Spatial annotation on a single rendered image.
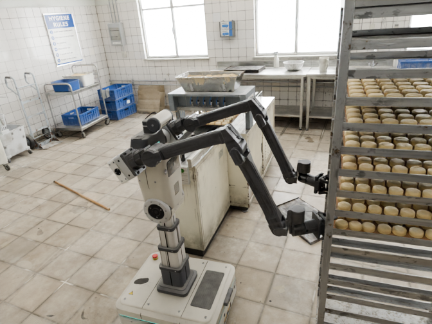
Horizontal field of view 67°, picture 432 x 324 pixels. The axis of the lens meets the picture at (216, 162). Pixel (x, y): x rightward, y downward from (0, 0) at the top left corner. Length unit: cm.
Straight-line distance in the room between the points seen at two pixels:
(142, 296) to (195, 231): 68
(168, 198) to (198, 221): 84
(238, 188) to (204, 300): 130
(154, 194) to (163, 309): 72
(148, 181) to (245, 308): 116
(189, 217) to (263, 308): 83
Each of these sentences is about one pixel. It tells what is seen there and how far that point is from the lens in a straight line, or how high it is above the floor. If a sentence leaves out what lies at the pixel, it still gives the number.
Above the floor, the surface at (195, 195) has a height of 60.
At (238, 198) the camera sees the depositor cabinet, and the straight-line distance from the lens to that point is 313.
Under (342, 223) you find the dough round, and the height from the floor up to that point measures 97.
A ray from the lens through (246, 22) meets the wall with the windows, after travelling 603.
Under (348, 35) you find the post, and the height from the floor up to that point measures 171.
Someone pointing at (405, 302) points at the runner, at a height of 23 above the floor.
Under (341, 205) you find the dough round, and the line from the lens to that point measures 142.
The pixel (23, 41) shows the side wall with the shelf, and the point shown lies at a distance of 637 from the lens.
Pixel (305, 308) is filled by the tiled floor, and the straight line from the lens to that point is 241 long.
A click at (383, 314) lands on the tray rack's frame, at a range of 230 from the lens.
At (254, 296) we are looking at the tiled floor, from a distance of 245.
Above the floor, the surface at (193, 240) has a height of 18.
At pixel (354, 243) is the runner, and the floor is 59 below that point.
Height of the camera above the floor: 181
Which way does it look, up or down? 25 degrees down
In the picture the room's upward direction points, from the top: 5 degrees counter-clockwise
